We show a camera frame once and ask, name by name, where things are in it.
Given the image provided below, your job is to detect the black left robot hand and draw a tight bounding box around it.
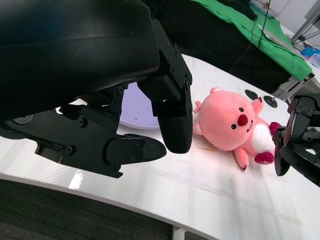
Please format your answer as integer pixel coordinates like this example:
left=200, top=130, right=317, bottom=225
left=0, top=0, right=193, bottom=180

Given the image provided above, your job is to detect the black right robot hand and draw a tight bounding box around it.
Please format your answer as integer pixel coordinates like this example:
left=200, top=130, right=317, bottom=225
left=272, top=94, right=320, bottom=187

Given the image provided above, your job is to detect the pink plush beaver doll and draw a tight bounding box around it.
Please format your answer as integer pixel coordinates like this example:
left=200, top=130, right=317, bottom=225
left=192, top=86, right=282, bottom=172

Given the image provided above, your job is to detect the lavender round plate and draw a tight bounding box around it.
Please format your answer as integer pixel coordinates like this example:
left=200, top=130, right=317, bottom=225
left=9, top=83, right=161, bottom=130

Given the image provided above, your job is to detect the black grommet with stem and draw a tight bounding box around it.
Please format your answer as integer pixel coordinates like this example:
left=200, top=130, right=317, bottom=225
left=264, top=95, right=278, bottom=109

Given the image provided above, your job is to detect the flat black table grommet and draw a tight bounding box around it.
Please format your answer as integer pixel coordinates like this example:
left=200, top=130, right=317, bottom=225
left=244, top=89, right=261, bottom=99

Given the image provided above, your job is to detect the blue printed package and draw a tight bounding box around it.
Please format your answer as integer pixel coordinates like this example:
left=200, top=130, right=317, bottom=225
left=299, top=46, right=320, bottom=66

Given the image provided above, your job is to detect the green cloth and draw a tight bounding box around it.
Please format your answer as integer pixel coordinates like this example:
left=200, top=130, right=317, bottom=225
left=193, top=0, right=316, bottom=85

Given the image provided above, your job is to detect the white paper sheet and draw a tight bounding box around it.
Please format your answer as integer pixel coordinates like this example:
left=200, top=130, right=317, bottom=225
left=257, top=23, right=301, bottom=54

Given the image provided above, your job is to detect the grey metal stand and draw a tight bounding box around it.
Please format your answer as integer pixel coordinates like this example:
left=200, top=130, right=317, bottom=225
left=291, top=0, right=320, bottom=44

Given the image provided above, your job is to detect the black backdrop cloth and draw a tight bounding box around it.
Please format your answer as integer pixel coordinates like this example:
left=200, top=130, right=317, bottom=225
left=149, top=0, right=292, bottom=94

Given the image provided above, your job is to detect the thin black hanging cable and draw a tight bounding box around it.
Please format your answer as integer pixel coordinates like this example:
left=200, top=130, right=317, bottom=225
left=229, top=0, right=272, bottom=75

